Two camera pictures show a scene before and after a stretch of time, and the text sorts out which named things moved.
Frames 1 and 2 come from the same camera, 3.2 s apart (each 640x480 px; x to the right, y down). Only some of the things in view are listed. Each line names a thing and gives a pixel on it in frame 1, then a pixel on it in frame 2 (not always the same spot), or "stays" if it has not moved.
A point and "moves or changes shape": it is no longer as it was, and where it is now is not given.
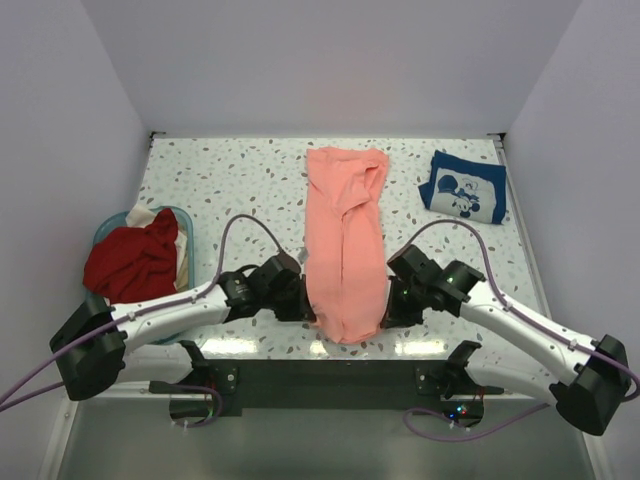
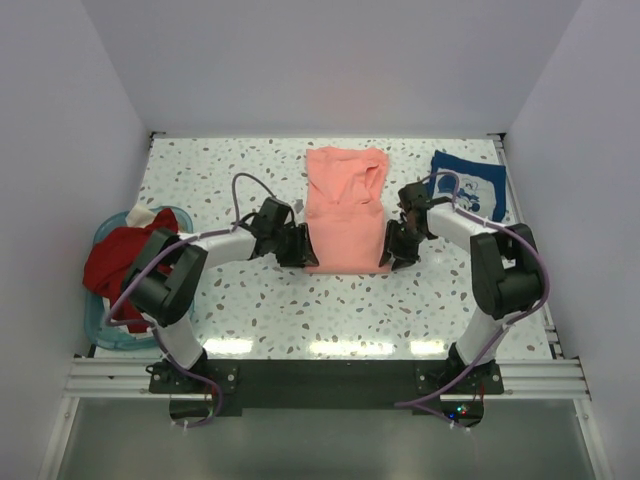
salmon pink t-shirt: x=345 y=235 moves or changes shape
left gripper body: x=288 y=305 -> x=290 y=244
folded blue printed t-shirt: x=466 y=190 stays
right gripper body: x=405 y=306 -> x=402 y=242
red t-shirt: x=130 y=264 stays
